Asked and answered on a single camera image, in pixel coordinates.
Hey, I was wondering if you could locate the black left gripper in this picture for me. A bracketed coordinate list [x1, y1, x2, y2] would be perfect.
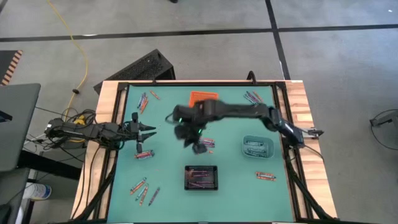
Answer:
[127, 111, 157, 154]

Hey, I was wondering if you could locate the black plastic basket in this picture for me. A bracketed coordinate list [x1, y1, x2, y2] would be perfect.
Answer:
[184, 165, 219, 191]

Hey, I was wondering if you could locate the orange plastic basket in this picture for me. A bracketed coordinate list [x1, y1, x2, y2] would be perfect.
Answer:
[189, 90, 220, 108]

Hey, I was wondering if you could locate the teal table mat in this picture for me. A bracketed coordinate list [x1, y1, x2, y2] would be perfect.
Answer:
[107, 84, 296, 222]

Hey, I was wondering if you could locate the black perforated case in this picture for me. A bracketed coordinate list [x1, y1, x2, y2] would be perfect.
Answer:
[93, 49, 177, 96]

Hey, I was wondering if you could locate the teal plastic bin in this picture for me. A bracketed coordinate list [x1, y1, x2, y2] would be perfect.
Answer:
[242, 134, 275, 159]

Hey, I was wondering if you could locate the black desk base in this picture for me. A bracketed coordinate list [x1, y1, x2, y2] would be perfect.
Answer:
[17, 151, 81, 181]

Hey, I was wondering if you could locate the white container blue cap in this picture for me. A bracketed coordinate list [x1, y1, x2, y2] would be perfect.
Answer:
[23, 182, 52, 200]

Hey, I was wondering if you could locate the grey desk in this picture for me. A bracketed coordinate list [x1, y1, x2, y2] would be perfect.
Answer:
[0, 167, 30, 224]
[0, 83, 41, 172]

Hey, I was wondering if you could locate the hazard striped floor mat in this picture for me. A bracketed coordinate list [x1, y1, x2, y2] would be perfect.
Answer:
[0, 49, 24, 86]

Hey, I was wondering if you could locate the black floor fan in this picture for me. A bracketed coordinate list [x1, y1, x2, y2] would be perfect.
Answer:
[369, 108, 398, 152]

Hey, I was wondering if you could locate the black table frame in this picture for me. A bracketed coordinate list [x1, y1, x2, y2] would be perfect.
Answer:
[73, 80, 335, 224]

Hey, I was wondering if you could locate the yellow cable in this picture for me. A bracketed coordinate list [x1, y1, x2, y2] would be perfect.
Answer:
[46, 0, 91, 144]

